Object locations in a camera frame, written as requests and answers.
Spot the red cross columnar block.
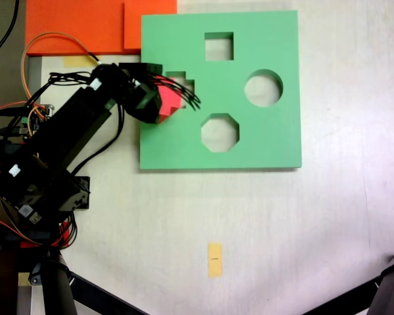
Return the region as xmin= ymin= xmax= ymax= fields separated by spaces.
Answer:
xmin=156 ymin=81 xmax=187 ymax=125

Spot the small orange flat block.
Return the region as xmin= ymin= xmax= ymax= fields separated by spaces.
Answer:
xmin=123 ymin=0 xmax=178 ymax=51

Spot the large orange flat block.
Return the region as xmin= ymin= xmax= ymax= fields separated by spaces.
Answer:
xmin=25 ymin=0 xmax=125 ymax=56

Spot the yellow masking tape piece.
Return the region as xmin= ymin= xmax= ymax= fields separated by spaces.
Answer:
xmin=64 ymin=55 xmax=96 ymax=68

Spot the green shape sorting board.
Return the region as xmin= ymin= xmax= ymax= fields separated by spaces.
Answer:
xmin=139 ymin=9 xmax=303 ymax=171

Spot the red table clamp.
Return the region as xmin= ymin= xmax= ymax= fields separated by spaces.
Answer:
xmin=19 ymin=221 xmax=70 ymax=247

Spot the yellow tape strip black mark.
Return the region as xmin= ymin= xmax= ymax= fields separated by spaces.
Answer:
xmin=208 ymin=242 xmax=224 ymax=278

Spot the thin black tripod strut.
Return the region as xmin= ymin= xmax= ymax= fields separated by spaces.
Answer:
xmin=68 ymin=271 xmax=151 ymax=315
xmin=301 ymin=274 xmax=382 ymax=315

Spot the thick black tripod leg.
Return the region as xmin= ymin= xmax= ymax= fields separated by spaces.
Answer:
xmin=28 ymin=257 xmax=79 ymax=315

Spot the notched black tripod leg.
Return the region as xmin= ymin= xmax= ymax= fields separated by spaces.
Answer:
xmin=369 ymin=247 xmax=394 ymax=315

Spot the black cable white connector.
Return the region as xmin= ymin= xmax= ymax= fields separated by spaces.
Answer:
xmin=72 ymin=60 xmax=125 ymax=175

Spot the black gripper servo cable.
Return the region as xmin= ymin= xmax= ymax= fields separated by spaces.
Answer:
xmin=141 ymin=74 xmax=202 ymax=112

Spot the black elbow servo cable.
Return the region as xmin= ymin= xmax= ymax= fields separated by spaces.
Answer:
xmin=26 ymin=71 xmax=95 ymax=109

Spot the small circuit board with wires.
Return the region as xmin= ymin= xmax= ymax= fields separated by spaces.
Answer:
xmin=19 ymin=104 xmax=55 ymax=137

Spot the orange wire loop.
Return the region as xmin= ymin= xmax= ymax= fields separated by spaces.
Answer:
xmin=20 ymin=31 xmax=102 ymax=112

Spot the black power cable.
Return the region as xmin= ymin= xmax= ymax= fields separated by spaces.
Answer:
xmin=0 ymin=0 xmax=20 ymax=89

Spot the black usb cable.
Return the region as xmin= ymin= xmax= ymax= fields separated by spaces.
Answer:
xmin=0 ymin=107 xmax=28 ymax=117
xmin=0 ymin=127 xmax=29 ymax=137

